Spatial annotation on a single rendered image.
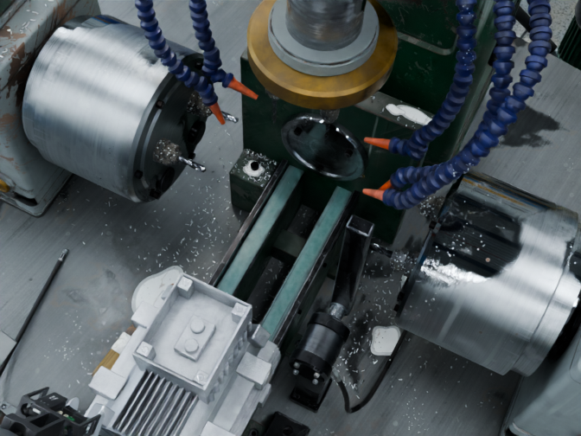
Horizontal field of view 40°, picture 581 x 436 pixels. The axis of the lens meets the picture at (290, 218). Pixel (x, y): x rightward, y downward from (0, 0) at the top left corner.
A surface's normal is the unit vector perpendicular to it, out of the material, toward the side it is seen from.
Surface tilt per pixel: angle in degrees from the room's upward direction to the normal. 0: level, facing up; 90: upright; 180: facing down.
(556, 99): 0
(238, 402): 0
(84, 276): 0
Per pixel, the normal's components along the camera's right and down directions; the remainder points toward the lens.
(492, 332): -0.38, 0.46
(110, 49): 0.07, -0.54
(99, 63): -0.04, -0.34
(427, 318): -0.43, 0.65
